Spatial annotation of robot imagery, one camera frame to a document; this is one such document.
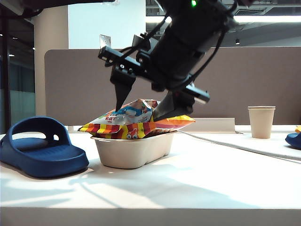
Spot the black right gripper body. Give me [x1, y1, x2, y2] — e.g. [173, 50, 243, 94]
[98, 34, 210, 105]

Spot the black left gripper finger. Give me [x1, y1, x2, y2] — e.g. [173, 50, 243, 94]
[22, 0, 118, 15]

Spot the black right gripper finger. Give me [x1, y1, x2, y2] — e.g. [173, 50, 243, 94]
[152, 90, 196, 122]
[110, 67, 137, 112]

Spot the striped colourful chips bag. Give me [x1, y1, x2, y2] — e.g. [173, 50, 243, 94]
[79, 98, 196, 140]

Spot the beige pulp food box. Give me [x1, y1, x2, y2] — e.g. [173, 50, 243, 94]
[90, 130, 179, 170]

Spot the beige round column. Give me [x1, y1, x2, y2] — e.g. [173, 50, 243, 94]
[34, 6, 69, 118]

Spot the grey desk partition panel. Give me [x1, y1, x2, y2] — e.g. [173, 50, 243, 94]
[44, 48, 301, 126]

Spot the beige paper cup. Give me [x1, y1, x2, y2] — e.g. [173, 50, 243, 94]
[247, 105, 276, 139]

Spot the blue rubber slipper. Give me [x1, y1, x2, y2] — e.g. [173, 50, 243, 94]
[285, 132, 301, 150]
[0, 116, 90, 179]

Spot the long ceiling light strip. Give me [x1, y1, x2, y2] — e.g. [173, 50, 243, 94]
[145, 15, 301, 24]

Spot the silver wall plate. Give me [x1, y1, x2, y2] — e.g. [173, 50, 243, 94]
[99, 34, 111, 50]

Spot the beige cable tray lid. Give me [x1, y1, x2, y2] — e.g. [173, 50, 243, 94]
[181, 117, 236, 132]

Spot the white power cable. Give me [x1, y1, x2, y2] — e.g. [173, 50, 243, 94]
[178, 130, 301, 163]

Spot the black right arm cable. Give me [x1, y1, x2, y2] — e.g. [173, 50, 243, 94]
[121, 0, 238, 82]

